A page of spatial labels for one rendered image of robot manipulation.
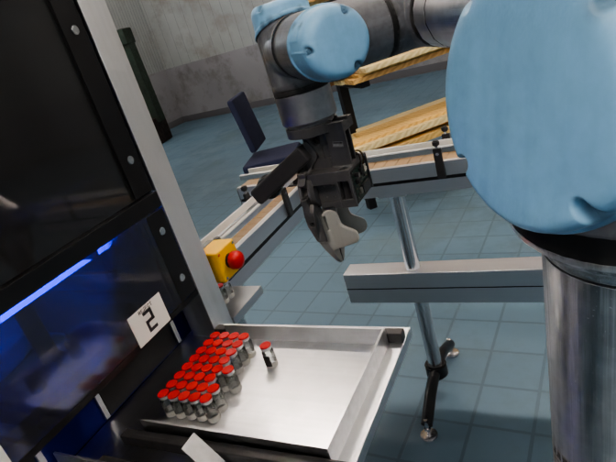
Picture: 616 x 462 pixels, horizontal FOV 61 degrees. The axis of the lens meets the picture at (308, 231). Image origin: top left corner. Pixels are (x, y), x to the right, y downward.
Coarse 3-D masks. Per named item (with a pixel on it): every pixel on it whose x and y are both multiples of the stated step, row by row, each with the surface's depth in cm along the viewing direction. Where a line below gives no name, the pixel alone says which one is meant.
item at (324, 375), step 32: (288, 352) 96; (320, 352) 94; (352, 352) 91; (384, 352) 88; (256, 384) 90; (288, 384) 88; (320, 384) 86; (352, 384) 84; (224, 416) 85; (256, 416) 83; (288, 416) 81; (320, 416) 79; (352, 416) 76; (288, 448) 72; (320, 448) 69
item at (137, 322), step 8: (144, 304) 92; (152, 304) 93; (160, 304) 95; (136, 312) 90; (152, 312) 93; (160, 312) 95; (128, 320) 88; (136, 320) 90; (144, 320) 92; (152, 320) 93; (160, 320) 95; (168, 320) 97; (136, 328) 90; (144, 328) 91; (160, 328) 95; (136, 336) 90; (144, 336) 91; (152, 336) 93; (144, 344) 91
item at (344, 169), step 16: (304, 128) 67; (320, 128) 67; (336, 128) 67; (304, 144) 70; (320, 144) 70; (336, 144) 68; (352, 144) 69; (320, 160) 71; (336, 160) 69; (352, 160) 69; (304, 176) 71; (320, 176) 69; (336, 176) 68; (352, 176) 69; (368, 176) 74; (320, 192) 72; (336, 192) 71; (352, 192) 69
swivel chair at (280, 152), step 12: (240, 96) 424; (240, 108) 414; (240, 120) 408; (252, 120) 432; (252, 132) 422; (252, 144) 415; (288, 144) 436; (300, 144) 434; (252, 156) 433; (264, 156) 422; (276, 156) 411
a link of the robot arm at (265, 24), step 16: (288, 0) 61; (304, 0) 63; (256, 16) 63; (272, 16) 61; (256, 32) 64; (272, 32) 61; (272, 64) 64; (272, 80) 66; (288, 80) 64; (304, 80) 64; (288, 96) 66
